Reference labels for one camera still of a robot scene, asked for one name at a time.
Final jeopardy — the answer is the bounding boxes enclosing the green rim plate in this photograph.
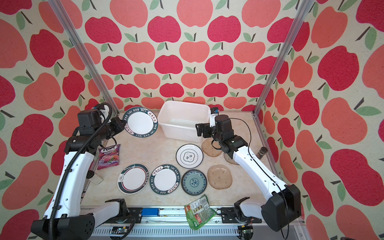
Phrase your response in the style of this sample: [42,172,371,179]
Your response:
[150,164,181,195]
[123,107,159,138]

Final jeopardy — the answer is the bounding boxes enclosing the white plate flower emblem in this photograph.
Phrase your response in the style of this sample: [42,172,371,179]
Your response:
[176,144,204,169]

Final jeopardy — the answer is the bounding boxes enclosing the white plate red green stripes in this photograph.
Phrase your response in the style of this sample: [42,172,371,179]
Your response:
[118,164,150,195]

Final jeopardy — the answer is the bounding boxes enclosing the teal patterned small plate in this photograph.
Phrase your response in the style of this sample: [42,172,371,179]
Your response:
[182,170,208,196]

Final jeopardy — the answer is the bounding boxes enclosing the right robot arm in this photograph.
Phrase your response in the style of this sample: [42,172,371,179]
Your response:
[196,114,302,232]

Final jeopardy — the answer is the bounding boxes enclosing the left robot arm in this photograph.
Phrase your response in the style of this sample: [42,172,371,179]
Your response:
[31,117,130,240]

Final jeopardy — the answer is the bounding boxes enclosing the white plastic bin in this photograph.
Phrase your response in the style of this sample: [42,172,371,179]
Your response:
[158,101,210,143]

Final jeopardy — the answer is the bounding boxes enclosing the clear glass plate upper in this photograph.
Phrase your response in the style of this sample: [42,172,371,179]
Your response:
[201,138,222,157]

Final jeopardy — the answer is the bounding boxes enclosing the clear glass plate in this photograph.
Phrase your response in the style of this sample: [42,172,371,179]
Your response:
[224,154,239,165]
[201,138,222,157]
[207,165,233,190]

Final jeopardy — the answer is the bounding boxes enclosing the clear glass plate right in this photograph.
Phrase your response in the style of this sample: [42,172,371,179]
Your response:
[224,154,239,165]

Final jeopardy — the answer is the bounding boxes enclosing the purple candy bag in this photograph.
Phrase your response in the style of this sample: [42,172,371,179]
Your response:
[97,144,121,170]

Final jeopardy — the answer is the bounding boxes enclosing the dark spice jar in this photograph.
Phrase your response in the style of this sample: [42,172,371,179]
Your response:
[256,147,268,160]

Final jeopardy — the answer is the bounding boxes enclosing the clear glass plate lower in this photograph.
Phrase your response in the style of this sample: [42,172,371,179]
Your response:
[207,165,233,190]

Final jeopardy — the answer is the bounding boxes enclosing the small clear bottle black cap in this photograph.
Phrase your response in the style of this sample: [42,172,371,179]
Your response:
[86,170,103,185]

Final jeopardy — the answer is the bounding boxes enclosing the green snack packet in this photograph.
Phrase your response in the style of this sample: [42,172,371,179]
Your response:
[184,195,216,230]

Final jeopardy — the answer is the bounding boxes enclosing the blue label block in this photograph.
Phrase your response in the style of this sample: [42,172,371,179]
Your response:
[142,208,160,217]

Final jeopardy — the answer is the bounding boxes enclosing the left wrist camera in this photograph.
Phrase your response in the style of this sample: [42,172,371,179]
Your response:
[77,109,103,129]

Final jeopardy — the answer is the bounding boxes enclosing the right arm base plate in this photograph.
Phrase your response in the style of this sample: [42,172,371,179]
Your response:
[217,207,263,224]

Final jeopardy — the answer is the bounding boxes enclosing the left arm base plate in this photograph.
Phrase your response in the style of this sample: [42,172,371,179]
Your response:
[106,208,143,225]

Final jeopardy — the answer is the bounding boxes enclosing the left aluminium corner post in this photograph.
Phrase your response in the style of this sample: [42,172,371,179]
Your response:
[48,0,119,116]

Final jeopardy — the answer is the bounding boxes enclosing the aluminium corner post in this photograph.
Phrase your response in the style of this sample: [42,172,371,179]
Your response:
[252,0,315,119]
[48,0,119,116]

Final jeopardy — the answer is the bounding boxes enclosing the aluminium front rail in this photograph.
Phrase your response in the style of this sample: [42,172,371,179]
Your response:
[90,206,311,240]

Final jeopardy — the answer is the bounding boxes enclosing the right aluminium corner post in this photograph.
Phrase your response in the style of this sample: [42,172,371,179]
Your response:
[252,0,315,119]

